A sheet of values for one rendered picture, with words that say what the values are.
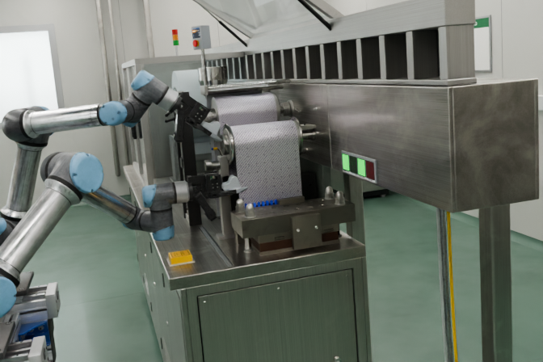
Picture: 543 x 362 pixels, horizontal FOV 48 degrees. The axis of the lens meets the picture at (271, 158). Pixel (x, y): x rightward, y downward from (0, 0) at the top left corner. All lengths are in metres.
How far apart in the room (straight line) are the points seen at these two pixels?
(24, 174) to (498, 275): 1.62
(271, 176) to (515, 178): 0.92
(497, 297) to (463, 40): 0.68
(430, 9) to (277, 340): 1.16
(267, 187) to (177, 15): 5.70
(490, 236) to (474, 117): 0.34
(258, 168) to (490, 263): 0.88
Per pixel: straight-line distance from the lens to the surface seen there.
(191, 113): 2.11
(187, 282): 1.92
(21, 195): 2.39
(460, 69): 1.49
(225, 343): 2.03
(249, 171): 2.15
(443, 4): 1.47
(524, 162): 1.60
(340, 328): 2.14
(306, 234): 2.03
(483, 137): 1.52
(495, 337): 1.77
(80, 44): 7.63
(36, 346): 1.95
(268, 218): 1.99
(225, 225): 2.25
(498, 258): 1.70
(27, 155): 2.34
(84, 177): 1.83
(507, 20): 5.08
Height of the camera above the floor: 1.52
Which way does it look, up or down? 9 degrees down
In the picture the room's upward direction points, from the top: 4 degrees counter-clockwise
